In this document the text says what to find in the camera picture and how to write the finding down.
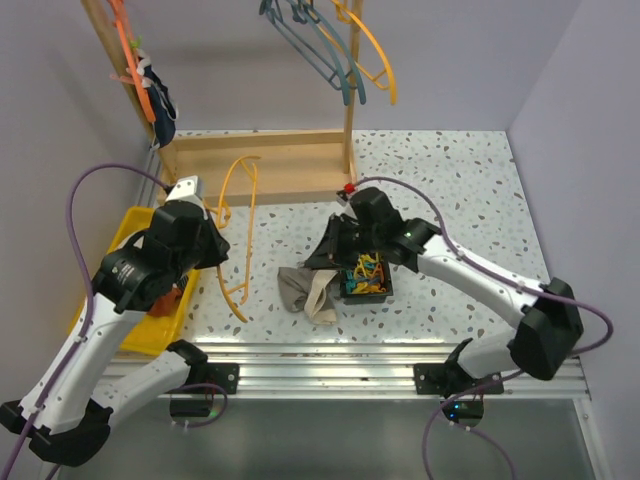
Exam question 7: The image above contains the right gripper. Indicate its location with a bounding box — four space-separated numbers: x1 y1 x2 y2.
308 215 383 271

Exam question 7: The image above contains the grey underwear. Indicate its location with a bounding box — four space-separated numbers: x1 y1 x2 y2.
277 267 337 326

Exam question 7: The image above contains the rust orange underwear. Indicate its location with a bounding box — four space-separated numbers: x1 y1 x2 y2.
148 285 183 318

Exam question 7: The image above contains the navy underwear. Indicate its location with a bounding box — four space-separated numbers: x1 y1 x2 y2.
136 50 179 149

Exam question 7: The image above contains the blue-grey hanger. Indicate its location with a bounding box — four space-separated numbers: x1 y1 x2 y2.
288 1 367 106

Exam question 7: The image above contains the teal hanger with grey underwear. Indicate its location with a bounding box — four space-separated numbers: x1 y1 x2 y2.
259 0 367 106

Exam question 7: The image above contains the yellow plastic hanger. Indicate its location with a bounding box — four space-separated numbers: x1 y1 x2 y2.
331 1 398 106

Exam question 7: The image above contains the orange hanger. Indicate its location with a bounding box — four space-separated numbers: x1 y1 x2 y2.
108 0 156 124

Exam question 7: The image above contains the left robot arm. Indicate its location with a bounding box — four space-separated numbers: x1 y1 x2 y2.
1 200 229 467

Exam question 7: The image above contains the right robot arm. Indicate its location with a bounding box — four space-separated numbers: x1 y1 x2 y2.
304 187 584 398

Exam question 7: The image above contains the wooden hanger rack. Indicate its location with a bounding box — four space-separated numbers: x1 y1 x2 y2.
81 1 357 207

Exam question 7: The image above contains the black clip box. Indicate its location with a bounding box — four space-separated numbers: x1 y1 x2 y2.
339 253 394 305

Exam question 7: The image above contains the yellow plastic tray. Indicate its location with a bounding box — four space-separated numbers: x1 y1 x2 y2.
67 206 202 357

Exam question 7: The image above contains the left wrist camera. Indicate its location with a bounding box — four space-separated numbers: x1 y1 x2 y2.
165 175 205 211

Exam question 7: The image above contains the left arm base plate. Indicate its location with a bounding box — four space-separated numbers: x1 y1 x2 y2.
171 363 240 395

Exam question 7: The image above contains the aluminium rail frame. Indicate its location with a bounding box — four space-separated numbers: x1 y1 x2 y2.
38 149 616 480

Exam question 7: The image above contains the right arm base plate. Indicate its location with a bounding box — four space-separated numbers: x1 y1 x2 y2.
413 363 504 399

